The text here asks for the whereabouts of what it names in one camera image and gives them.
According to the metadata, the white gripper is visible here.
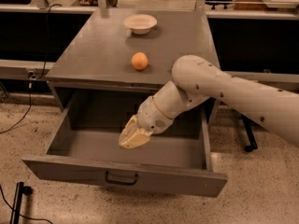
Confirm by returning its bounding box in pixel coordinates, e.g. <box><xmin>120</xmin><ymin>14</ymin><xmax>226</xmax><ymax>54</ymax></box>
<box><xmin>119</xmin><ymin>96</ymin><xmax>173</xmax><ymax>148</ymax></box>

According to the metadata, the grey top drawer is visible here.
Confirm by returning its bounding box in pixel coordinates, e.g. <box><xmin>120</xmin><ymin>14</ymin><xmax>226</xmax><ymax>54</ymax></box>
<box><xmin>22</xmin><ymin>90</ymin><xmax>227</xmax><ymax>197</ymax></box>

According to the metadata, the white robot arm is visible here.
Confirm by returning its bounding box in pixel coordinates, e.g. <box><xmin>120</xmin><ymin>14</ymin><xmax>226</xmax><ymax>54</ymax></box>
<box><xmin>119</xmin><ymin>55</ymin><xmax>299</xmax><ymax>148</ymax></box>

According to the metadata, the grey drawer cabinet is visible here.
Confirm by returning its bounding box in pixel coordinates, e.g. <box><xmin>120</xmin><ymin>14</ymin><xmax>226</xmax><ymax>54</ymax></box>
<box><xmin>47</xmin><ymin>8</ymin><xmax>219</xmax><ymax>129</ymax></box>

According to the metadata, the orange fruit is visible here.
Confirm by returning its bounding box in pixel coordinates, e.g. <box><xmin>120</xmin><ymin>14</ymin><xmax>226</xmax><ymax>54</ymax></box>
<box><xmin>131</xmin><ymin>52</ymin><xmax>149</xmax><ymax>70</ymax></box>

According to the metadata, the white bowl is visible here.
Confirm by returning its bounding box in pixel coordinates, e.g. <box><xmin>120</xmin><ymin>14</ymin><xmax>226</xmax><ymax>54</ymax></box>
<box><xmin>123</xmin><ymin>14</ymin><xmax>157</xmax><ymax>35</ymax></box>

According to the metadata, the black caster leg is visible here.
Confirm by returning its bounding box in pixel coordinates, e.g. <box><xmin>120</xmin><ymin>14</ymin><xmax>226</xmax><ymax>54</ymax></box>
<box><xmin>242</xmin><ymin>116</ymin><xmax>258</xmax><ymax>152</ymax></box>

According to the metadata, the black stand leg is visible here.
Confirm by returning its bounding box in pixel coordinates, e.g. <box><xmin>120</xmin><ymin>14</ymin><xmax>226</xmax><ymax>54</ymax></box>
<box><xmin>0</xmin><ymin>181</ymin><xmax>54</xmax><ymax>224</ymax></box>

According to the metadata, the black cable on left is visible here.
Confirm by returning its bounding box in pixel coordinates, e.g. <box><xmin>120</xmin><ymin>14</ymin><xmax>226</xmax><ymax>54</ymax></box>
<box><xmin>0</xmin><ymin>3</ymin><xmax>64</xmax><ymax>135</ymax></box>

